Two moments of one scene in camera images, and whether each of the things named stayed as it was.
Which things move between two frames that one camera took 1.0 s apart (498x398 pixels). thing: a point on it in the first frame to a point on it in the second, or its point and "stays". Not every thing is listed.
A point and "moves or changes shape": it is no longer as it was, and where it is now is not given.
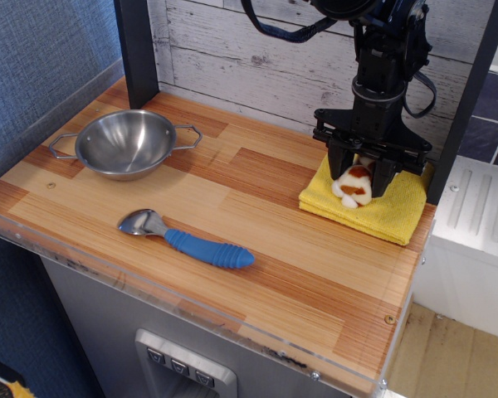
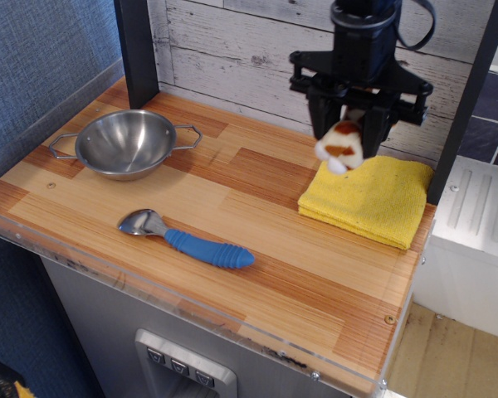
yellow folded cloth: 393,217 stays
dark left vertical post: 138,49 stays
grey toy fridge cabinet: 138,346 stays
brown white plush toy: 353,183 moves or changes shape
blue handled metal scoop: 147,222 stays
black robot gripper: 373,126 to 362,65
